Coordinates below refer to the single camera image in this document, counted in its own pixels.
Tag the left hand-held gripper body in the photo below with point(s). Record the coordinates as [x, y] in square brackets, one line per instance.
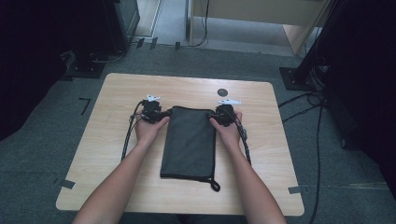
[151, 109]

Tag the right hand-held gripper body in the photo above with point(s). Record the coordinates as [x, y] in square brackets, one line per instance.
[226, 113]

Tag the dark grey cloth bag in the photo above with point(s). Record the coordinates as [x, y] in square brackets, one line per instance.
[190, 146]

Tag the person's right hand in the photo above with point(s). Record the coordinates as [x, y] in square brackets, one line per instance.
[229, 133]

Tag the person's left hand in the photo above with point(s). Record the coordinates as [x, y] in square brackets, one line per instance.
[148, 130]

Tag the round black table grommet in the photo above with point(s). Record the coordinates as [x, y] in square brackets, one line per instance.
[222, 92]

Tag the short black floor tape strip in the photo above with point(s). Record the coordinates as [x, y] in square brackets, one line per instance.
[177, 46]
[140, 43]
[153, 43]

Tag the black cabinet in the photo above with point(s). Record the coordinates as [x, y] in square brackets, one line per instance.
[121, 25]

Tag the person's dark trousers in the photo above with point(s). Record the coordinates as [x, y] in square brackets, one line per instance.
[186, 219]

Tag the light wooden desk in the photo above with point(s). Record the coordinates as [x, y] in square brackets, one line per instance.
[264, 11]

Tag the dark curtain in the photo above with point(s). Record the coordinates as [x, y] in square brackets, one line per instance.
[28, 62]
[367, 93]

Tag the black stand base plate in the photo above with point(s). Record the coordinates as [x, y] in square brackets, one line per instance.
[84, 70]

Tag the black stand with base plate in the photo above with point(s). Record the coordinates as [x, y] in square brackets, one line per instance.
[299, 77]

